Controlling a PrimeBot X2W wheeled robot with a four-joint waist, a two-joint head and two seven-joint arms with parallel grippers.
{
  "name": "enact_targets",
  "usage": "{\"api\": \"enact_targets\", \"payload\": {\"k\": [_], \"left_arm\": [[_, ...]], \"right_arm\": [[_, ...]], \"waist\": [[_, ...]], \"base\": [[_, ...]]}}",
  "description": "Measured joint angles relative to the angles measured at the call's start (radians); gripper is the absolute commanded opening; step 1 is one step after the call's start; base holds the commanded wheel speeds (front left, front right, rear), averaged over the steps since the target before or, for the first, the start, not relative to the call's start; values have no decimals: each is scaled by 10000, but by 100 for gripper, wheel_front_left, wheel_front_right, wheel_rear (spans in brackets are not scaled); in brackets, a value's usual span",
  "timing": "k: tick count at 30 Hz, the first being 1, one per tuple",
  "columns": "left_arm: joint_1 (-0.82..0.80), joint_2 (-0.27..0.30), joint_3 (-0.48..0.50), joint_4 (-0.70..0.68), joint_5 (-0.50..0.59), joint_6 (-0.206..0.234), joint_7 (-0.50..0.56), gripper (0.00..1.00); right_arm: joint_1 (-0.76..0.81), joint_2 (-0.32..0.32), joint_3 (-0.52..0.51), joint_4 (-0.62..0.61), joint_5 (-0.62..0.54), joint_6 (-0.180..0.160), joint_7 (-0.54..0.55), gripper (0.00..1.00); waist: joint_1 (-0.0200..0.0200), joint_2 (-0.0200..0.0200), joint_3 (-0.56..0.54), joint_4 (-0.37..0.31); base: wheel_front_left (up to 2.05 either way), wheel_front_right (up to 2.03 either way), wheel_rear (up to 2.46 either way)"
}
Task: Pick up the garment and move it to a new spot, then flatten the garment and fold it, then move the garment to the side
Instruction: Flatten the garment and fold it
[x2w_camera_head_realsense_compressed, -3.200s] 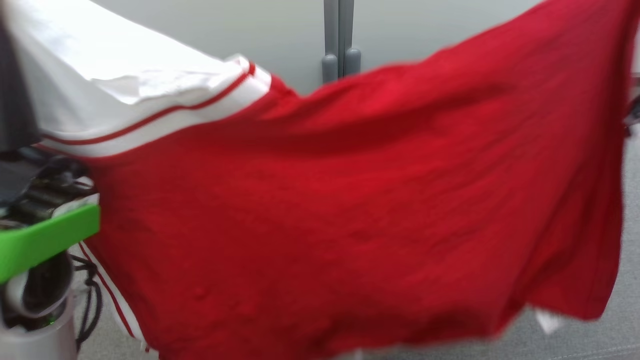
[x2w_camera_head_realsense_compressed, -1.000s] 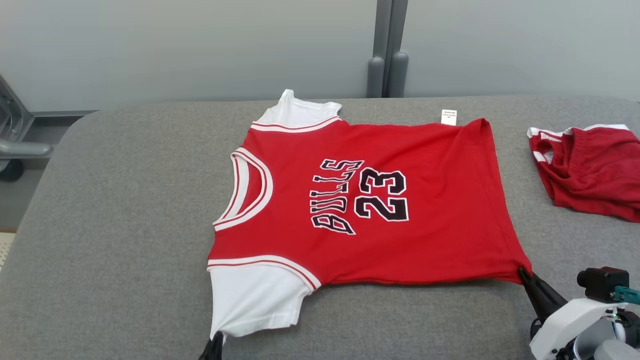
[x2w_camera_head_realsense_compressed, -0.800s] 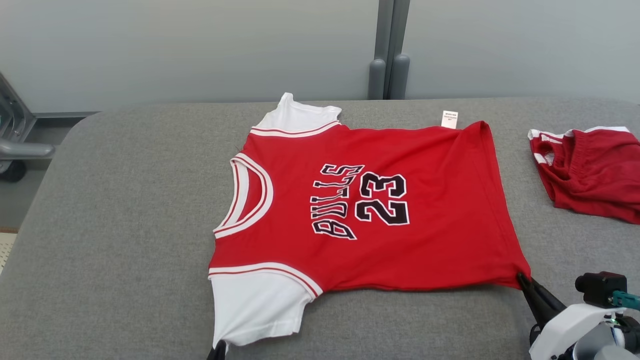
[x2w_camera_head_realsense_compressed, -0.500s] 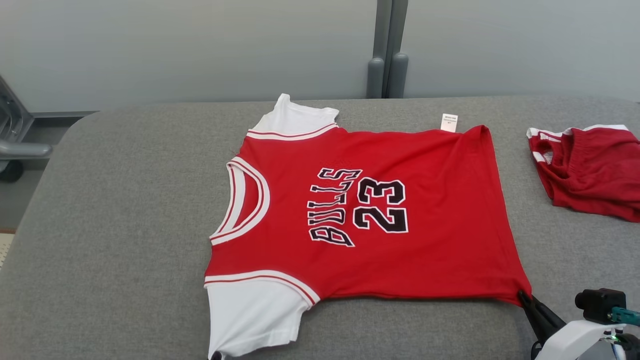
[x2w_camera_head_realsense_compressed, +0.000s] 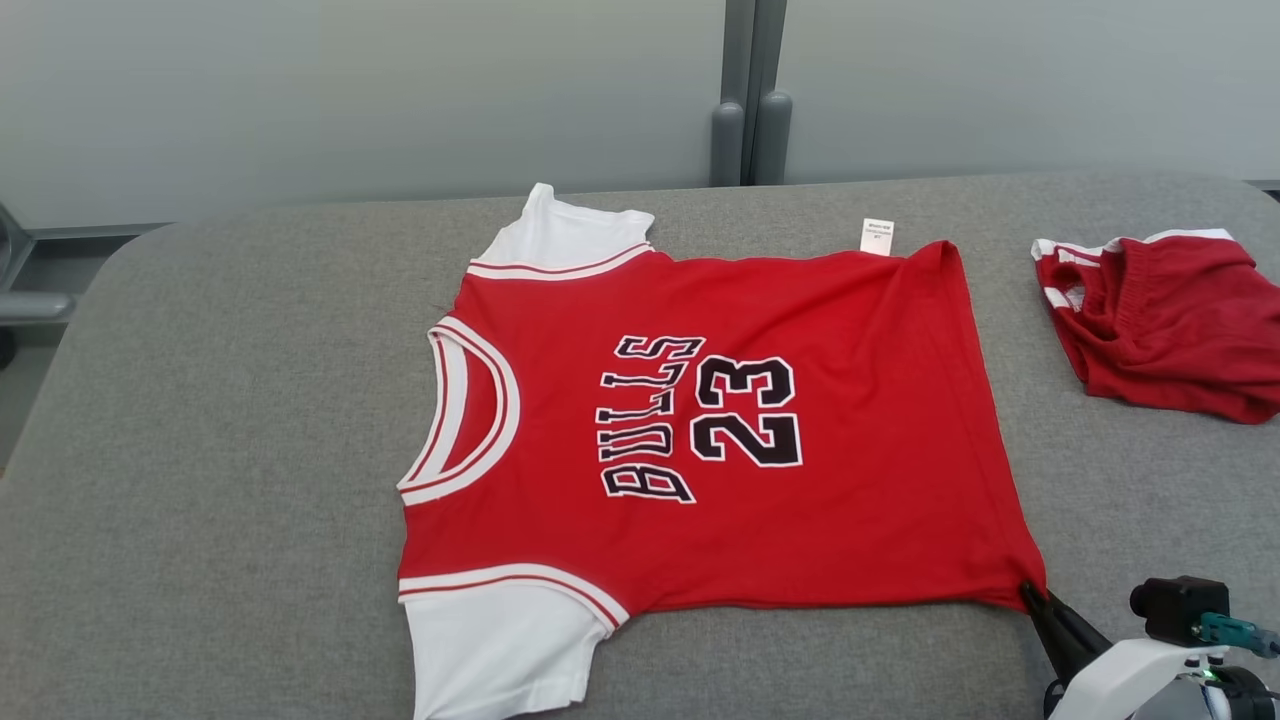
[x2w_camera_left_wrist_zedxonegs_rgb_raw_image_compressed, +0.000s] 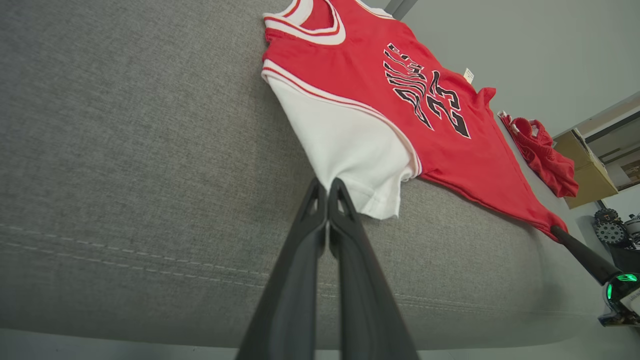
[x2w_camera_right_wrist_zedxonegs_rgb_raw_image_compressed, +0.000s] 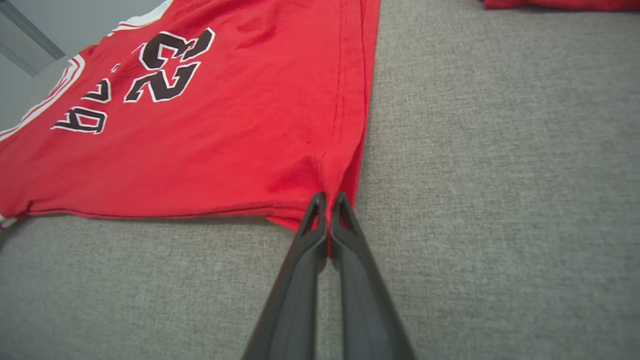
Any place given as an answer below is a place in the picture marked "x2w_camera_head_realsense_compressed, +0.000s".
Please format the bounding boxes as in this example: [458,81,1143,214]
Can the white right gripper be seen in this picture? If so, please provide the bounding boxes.
[1022,582,1226,720]

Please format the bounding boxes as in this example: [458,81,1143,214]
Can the red shorts with white stripe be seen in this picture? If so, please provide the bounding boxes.
[1032,228,1280,425]

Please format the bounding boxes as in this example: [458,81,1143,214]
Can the grey metal frame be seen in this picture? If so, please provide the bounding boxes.
[0,200,77,371]

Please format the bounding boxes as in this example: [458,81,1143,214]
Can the grey rounded partition post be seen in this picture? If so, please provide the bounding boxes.
[710,0,754,188]
[752,0,794,186]

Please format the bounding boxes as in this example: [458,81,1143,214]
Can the red Bulls 23 jersey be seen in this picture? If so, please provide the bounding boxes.
[397,183,1048,720]

